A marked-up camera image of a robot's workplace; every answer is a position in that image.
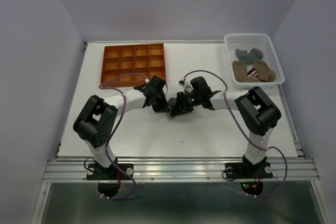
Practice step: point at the orange compartment tray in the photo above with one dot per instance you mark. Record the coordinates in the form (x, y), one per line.
(127, 65)

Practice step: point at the brown sock right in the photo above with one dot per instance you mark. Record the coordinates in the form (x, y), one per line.
(265, 74)

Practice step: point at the red white striped sock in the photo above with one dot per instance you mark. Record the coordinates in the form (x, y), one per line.
(253, 74)

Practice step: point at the grey sock pair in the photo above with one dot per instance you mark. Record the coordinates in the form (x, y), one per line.
(249, 57)

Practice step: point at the brown sock left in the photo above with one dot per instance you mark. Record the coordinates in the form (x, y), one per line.
(240, 73)

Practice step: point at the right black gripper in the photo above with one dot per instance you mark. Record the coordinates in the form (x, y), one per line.
(177, 109)

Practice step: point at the dark grey sock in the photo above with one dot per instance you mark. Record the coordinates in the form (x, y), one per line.
(171, 103)

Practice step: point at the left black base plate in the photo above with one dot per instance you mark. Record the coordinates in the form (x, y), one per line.
(126, 170)

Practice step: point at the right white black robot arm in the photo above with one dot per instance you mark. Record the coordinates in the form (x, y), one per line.
(257, 110)

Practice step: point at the brown sock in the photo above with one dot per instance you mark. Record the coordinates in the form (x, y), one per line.
(265, 74)
(240, 73)

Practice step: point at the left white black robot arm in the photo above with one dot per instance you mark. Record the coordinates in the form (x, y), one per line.
(100, 117)

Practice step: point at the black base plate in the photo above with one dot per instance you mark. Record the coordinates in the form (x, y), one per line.
(248, 171)
(126, 170)

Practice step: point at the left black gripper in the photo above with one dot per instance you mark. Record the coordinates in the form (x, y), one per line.
(163, 107)

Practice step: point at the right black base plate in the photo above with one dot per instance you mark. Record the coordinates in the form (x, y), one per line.
(248, 171)

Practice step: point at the aluminium rail frame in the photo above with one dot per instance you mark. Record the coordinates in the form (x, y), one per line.
(165, 161)

